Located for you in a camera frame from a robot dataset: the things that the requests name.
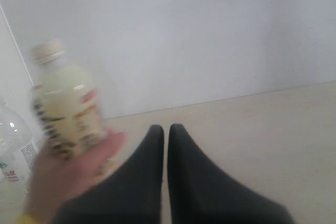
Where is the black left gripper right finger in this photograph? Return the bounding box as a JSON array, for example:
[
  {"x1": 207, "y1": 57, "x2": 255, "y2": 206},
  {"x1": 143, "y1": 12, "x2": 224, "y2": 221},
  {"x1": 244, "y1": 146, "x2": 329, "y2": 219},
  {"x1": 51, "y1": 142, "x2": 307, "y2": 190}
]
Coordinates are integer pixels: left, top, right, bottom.
[{"x1": 167, "y1": 124, "x2": 294, "y2": 223}]

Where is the person's bare hand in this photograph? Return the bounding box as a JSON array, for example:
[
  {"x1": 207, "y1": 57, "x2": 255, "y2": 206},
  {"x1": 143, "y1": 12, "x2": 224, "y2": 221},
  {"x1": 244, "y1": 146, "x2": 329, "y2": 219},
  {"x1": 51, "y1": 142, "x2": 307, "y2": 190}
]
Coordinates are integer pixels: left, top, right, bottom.
[{"x1": 24, "y1": 130, "x2": 124, "y2": 223}]

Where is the yellow sleeve forearm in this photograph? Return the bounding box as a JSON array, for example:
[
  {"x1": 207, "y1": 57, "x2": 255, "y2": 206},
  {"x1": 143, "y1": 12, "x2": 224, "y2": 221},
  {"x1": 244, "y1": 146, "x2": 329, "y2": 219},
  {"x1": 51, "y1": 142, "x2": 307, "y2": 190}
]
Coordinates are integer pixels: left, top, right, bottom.
[{"x1": 14, "y1": 215, "x2": 49, "y2": 224}]

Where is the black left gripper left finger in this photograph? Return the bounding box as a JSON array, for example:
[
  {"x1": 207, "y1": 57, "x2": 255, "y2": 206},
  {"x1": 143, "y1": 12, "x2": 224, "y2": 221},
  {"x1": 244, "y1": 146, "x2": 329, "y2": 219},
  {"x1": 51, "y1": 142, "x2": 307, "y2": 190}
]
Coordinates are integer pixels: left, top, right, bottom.
[{"x1": 52, "y1": 125, "x2": 164, "y2": 223}]

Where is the yellow juice bottle red base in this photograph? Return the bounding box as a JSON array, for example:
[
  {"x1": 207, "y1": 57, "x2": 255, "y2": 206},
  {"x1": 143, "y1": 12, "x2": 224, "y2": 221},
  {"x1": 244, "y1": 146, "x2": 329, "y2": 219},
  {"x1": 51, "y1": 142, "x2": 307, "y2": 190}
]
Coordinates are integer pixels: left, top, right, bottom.
[{"x1": 28, "y1": 39, "x2": 124, "y2": 183}]

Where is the clear white-cap water bottle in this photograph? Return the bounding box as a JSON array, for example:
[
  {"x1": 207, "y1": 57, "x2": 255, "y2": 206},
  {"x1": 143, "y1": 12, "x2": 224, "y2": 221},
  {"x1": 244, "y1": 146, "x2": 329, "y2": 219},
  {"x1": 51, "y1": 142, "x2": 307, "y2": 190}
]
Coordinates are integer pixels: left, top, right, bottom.
[{"x1": 1, "y1": 100, "x2": 38, "y2": 183}]

